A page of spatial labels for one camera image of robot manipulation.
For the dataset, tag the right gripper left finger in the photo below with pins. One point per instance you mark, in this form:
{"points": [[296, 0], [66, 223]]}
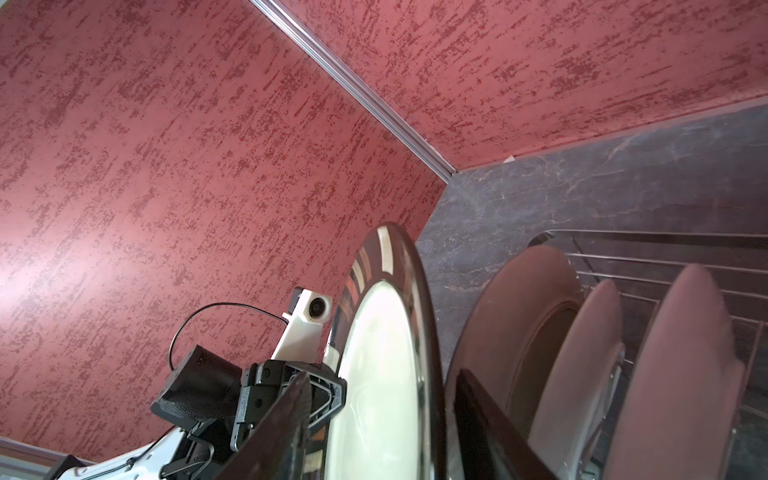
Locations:
{"points": [[276, 449]]}

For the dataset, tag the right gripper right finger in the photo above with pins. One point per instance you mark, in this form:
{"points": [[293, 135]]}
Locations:
{"points": [[490, 447]]}

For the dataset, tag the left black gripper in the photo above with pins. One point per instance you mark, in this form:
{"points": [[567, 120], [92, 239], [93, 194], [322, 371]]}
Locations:
{"points": [[263, 384]]}

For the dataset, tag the dark rimmed patterned plate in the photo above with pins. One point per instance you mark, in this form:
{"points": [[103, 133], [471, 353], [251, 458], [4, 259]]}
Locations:
{"points": [[383, 342]]}

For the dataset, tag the plain white plate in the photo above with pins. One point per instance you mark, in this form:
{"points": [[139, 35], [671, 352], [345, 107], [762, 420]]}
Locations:
{"points": [[678, 384]]}

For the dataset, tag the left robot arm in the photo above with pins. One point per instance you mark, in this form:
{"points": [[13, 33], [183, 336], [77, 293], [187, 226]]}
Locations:
{"points": [[199, 401]]}

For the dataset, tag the small patterned plate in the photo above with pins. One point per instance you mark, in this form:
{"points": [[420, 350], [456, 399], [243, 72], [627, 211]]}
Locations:
{"points": [[581, 385]]}

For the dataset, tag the red rimmed white plate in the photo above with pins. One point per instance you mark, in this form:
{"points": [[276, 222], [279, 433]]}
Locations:
{"points": [[515, 331]]}

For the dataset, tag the left corner aluminium profile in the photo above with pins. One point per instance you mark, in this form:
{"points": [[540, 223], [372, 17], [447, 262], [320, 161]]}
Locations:
{"points": [[278, 14]]}

